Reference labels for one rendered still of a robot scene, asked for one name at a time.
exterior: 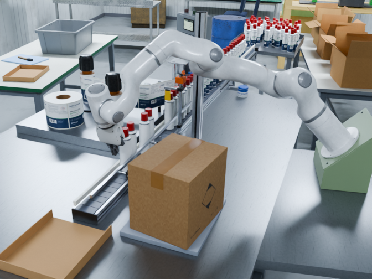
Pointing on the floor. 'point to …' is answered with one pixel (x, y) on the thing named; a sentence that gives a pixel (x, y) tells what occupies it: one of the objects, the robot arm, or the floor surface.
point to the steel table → (119, 6)
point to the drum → (226, 29)
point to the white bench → (58, 60)
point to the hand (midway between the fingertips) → (114, 149)
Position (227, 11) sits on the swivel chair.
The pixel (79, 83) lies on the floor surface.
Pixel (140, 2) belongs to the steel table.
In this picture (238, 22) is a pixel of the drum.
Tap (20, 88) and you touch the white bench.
